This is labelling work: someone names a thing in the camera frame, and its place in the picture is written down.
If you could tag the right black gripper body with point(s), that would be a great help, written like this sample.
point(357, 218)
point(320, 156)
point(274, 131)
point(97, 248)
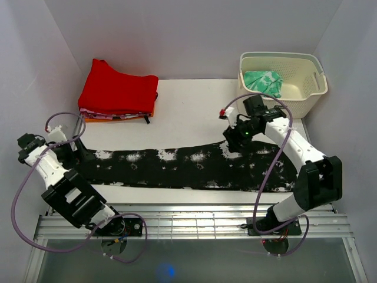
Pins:
point(242, 132)

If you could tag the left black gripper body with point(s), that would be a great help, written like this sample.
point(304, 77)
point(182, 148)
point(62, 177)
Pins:
point(66, 155)

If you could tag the black white tie-dye trousers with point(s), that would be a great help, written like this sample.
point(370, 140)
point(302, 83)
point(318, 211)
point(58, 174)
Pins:
point(205, 167)

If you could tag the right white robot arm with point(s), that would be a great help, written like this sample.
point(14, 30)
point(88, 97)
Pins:
point(319, 179)

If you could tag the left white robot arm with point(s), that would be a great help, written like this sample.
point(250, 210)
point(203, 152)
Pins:
point(67, 192)

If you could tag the pink patterned folded trousers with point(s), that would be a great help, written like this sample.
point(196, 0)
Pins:
point(91, 116)

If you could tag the green white tie-dye trousers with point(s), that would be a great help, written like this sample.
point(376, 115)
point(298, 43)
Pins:
point(267, 82)

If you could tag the red folded trousers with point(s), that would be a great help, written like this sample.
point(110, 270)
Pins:
point(105, 83)

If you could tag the cream plastic laundry basket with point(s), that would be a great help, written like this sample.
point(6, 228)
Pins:
point(303, 78)

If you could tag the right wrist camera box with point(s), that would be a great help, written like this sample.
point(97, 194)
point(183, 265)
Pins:
point(229, 114)

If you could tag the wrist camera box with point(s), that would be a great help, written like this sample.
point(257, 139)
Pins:
point(56, 134)
point(229, 114)

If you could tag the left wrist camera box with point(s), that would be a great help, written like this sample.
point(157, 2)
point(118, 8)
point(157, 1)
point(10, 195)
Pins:
point(56, 134)

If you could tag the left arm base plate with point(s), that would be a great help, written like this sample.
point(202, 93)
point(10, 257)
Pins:
point(132, 227)

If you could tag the aluminium rail frame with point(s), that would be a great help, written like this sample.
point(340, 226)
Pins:
point(196, 236)

